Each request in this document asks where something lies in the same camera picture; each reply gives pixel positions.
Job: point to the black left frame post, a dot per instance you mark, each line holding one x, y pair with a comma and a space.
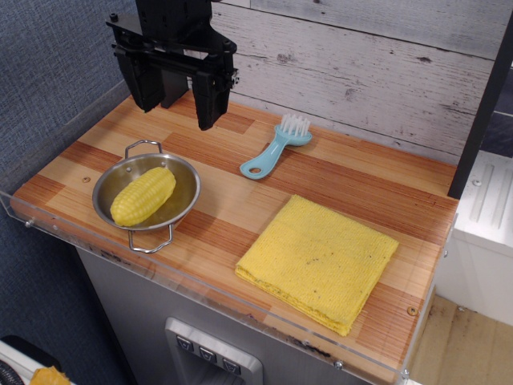
175, 86

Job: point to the black frame post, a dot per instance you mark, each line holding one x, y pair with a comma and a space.
483, 115
175, 86

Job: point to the grey cabinet under table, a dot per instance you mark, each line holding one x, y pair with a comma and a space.
137, 309

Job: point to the silver metal handled bowl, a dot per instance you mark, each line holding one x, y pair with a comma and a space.
140, 157

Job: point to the light blue dish brush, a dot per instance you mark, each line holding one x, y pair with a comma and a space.
292, 130

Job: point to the yellow object bottom left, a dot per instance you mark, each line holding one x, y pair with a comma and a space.
49, 376

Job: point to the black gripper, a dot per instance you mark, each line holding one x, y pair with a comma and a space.
167, 26

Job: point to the black right frame post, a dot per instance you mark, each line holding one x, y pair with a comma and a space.
483, 115

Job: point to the clear acrylic table guard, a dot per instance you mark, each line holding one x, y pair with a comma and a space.
394, 192

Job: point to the grey dispenser button panel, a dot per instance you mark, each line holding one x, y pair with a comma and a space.
200, 358

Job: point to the white appliance at right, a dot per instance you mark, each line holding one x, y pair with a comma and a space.
475, 269

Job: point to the yellow cloth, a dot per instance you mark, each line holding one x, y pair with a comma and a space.
321, 263

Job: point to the yellow toy corn cob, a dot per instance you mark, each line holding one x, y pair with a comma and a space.
142, 197

